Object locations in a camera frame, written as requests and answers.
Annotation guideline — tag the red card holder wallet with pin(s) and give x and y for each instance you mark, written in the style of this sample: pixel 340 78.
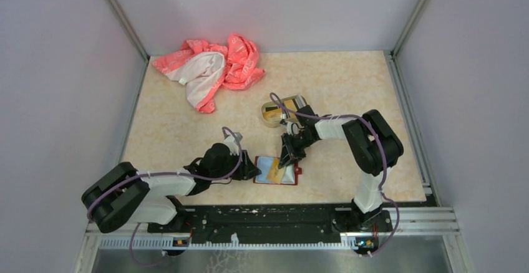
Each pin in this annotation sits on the red card holder wallet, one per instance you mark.
pixel 290 177

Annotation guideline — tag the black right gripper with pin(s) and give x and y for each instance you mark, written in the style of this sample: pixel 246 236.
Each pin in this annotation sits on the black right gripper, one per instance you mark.
pixel 289 152

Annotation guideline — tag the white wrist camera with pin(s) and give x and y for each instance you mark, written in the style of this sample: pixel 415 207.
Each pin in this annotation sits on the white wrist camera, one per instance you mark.
pixel 292 128
pixel 233 144

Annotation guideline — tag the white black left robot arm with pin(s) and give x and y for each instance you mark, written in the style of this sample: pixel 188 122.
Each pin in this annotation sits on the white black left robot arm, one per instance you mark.
pixel 126 195

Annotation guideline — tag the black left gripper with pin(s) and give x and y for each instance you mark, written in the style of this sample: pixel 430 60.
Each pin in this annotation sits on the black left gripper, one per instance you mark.
pixel 247 169

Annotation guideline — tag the white slotted cable duct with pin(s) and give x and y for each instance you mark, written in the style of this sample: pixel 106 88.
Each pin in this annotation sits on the white slotted cable duct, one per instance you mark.
pixel 169 243

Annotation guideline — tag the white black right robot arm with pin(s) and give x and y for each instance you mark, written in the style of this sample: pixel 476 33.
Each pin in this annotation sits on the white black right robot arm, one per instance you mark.
pixel 373 143

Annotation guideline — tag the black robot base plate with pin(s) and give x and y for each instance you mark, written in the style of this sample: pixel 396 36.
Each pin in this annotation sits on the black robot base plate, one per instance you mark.
pixel 269 223

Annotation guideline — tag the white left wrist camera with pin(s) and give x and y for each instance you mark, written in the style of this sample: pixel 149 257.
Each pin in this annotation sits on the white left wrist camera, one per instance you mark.
pixel 233 144

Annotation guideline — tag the beige oval card tray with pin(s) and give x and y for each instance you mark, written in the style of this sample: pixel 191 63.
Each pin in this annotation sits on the beige oval card tray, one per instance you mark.
pixel 274 116

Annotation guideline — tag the pink white crumpled cloth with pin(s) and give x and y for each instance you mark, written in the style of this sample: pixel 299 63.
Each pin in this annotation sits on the pink white crumpled cloth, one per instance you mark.
pixel 204 67

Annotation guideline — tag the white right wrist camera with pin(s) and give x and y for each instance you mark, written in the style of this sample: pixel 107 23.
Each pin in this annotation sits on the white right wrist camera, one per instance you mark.
pixel 292 128

